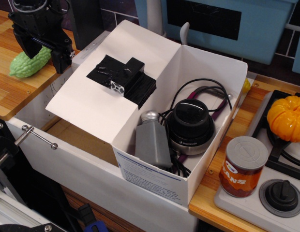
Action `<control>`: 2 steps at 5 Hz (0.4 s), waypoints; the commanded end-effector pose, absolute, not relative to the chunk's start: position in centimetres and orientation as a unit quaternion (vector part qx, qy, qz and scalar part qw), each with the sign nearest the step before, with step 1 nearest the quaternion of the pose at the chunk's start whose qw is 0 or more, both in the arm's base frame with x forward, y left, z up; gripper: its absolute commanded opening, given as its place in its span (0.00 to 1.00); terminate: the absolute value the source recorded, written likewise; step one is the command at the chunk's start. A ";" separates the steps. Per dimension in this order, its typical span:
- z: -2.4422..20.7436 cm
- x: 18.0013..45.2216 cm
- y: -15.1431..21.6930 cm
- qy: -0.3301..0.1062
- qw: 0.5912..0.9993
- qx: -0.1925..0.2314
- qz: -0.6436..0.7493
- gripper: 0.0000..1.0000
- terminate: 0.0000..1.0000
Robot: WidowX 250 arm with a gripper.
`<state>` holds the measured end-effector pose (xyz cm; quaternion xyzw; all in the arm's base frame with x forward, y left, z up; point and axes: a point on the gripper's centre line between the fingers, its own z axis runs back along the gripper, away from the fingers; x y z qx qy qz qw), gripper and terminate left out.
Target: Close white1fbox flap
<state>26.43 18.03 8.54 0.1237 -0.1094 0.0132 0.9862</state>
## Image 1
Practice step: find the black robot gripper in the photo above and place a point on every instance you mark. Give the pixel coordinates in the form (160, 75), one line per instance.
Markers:
(37, 23)

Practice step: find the white cardboard box with flap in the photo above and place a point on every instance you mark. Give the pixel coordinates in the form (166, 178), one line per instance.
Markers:
(107, 115)

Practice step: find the green bitter gourd toy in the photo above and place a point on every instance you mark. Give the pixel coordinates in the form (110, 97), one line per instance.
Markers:
(22, 66)

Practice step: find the black clamp body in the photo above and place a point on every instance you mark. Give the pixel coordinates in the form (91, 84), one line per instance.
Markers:
(8, 153)

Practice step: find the grey bottle silver cap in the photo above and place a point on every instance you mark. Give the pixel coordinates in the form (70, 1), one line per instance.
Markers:
(151, 144)

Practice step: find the white faucet spout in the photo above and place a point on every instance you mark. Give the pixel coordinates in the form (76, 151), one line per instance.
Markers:
(184, 33)

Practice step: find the black 3D mouse puck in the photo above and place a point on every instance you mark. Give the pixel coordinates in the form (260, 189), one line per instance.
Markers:
(191, 129)

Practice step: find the yellow toy behind box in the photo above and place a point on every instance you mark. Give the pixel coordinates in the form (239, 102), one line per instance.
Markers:
(246, 86)

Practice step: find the blue toy oven cabinet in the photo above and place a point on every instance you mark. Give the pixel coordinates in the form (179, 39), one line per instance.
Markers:
(249, 29)

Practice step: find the orange beans can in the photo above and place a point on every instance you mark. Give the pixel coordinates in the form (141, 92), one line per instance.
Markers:
(245, 158)

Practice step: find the orange toy pumpkin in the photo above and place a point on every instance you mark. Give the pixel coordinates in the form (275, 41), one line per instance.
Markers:
(284, 118)

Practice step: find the black burner grate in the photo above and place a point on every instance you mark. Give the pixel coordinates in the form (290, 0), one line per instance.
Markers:
(284, 156)

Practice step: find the black stove knob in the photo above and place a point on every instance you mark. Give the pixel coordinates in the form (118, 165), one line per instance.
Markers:
(280, 197)

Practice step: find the white toy stove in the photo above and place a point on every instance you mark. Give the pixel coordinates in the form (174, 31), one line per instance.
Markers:
(260, 176)

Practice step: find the metal clamp screw handle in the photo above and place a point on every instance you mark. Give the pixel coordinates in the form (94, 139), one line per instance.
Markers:
(27, 130)

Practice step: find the black taped handle block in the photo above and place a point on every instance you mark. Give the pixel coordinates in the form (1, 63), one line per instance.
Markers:
(129, 79)

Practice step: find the blue clamp handle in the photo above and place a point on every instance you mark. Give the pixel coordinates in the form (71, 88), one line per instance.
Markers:
(88, 218)

